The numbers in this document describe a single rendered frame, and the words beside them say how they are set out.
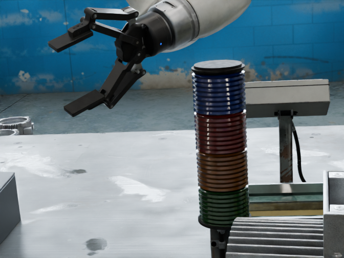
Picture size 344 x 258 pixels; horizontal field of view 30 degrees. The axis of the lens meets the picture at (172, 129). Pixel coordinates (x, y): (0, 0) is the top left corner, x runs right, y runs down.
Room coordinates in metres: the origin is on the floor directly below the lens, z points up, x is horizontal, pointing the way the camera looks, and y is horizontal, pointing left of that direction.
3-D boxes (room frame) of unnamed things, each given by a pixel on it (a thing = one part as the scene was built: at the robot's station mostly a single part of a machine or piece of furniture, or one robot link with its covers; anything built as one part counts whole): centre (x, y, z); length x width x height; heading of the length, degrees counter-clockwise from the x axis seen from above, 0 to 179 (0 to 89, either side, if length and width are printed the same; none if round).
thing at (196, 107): (0.71, -0.06, 1.19); 0.06 x 0.06 x 0.04
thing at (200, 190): (0.71, -0.06, 1.05); 0.06 x 0.06 x 0.04
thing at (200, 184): (0.71, -0.06, 1.10); 0.06 x 0.06 x 0.04
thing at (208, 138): (0.71, -0.06, 1.14); 0.06 x 0.06 x 0.04
